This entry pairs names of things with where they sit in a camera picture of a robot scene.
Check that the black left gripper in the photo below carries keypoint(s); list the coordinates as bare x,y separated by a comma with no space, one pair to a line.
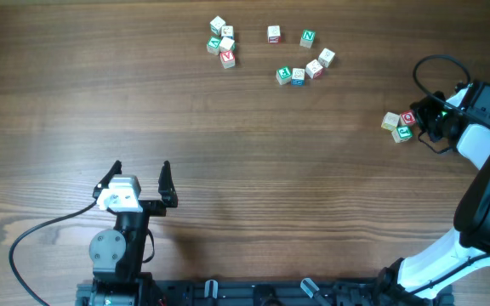
148,204

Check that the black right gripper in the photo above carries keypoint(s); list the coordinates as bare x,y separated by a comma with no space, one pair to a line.
428,105

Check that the red letter wooden block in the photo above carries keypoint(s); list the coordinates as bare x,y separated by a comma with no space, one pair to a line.
407,118

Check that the green J letter block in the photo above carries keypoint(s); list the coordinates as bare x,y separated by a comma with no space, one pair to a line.
402,134

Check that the yellow side picture block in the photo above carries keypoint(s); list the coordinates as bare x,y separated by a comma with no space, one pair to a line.
390,121

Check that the yellow edged picture block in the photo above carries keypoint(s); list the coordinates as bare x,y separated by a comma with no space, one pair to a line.
326,57

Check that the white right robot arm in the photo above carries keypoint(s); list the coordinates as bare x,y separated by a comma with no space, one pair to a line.
464,121

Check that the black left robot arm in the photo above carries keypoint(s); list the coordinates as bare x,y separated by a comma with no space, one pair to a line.
118,253

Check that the snail picture blue block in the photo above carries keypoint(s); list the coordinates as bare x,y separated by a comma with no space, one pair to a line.
298,77

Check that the red V letter block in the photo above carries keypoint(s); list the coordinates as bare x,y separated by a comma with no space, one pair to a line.
228,59

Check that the green N letter block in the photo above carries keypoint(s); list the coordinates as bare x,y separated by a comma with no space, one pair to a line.
307,38

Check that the green A letter block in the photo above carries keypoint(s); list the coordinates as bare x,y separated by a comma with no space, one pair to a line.
213,45

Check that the green E letter block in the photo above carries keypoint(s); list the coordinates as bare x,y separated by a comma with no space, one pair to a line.
283,75

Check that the green Z side block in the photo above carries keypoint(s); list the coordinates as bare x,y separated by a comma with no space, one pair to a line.
227,44

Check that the block with blue side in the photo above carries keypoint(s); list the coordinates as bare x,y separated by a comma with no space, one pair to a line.
227,31

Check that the plain top far-left block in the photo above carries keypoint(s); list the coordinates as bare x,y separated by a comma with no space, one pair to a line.
216,25

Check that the block with red side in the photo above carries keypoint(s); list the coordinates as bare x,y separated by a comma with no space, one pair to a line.
274,34

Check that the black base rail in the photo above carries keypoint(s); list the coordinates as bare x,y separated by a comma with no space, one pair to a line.
188,293

